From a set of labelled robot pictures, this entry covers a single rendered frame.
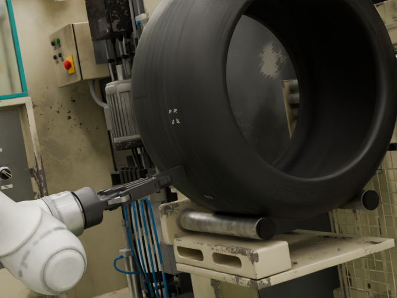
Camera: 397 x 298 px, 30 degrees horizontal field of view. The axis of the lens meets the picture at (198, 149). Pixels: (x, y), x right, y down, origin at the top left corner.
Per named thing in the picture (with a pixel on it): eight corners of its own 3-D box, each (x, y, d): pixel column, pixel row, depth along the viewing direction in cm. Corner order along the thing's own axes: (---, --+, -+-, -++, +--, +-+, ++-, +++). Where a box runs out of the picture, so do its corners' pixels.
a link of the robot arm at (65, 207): (33, 197, 140) (62, 187, 143) (48, 243, 141) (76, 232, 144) (48, 198, 132) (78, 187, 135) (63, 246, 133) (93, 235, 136)
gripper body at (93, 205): (78, 192, 135) (123, 177, 139) (63, 191, 142) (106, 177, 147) (90, 231, 136) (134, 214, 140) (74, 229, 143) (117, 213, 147)
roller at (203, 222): (178, 210, 178) (195, 210, 180) (178, 229, 178) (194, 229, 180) (258, 217, 147) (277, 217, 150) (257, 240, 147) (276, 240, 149)
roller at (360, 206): (280, 184, 192) (290, 196, 194) (270, 196, 191) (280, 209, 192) (372, 185, 162) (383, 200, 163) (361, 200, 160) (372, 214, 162)
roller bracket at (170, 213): (163, 245, 179) (157, 204, 178) (296, 210, 197) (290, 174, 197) (170, 246, 176) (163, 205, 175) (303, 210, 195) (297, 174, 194)
